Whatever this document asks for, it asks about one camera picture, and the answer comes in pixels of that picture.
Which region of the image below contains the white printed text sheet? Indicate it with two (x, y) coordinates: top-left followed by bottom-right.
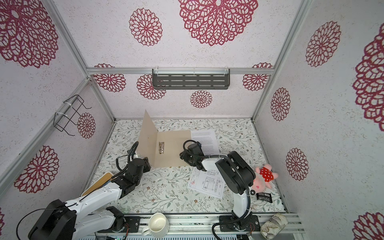
(191, 129), (220, 155)

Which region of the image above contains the beige manila folder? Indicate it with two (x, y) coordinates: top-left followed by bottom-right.
(136, 112), (192, 168)

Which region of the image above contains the white technical drawing sheet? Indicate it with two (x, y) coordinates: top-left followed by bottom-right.
(187, 168), (226, 199)

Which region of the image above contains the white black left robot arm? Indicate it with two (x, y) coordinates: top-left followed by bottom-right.
(28, 158), (151, 240)

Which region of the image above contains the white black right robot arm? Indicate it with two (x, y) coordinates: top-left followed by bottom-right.
(180, 140), (256, 219)

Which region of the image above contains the white wooden-top tissue box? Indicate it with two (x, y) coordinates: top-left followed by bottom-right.
(81, 172), (113, 197)

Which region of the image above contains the white ceramic mug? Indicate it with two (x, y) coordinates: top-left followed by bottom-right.
(141, 213), (170, 238)

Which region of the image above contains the pink pig plush toy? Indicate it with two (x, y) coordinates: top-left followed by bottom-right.
(251, 164), (279, 195)

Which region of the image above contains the small black card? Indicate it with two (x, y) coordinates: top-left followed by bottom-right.
(256, 193), (273, 203)

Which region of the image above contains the marbled patterned cup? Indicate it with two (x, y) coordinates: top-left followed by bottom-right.
(260, 213), (288, 240)

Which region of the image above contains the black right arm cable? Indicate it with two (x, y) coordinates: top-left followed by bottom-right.
(182, 139), (251, 240)

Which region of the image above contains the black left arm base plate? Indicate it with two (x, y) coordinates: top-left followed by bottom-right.
(98, 216), (141, 234)

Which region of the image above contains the grey slotted wall shelf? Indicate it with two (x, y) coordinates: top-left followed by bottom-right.
(152, 69), (230, 90)

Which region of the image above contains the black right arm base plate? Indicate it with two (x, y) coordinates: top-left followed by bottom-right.
(219, 213), (261, 232)

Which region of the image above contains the black wire wall rack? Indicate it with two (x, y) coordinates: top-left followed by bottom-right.
(53, 95), (92, 137)

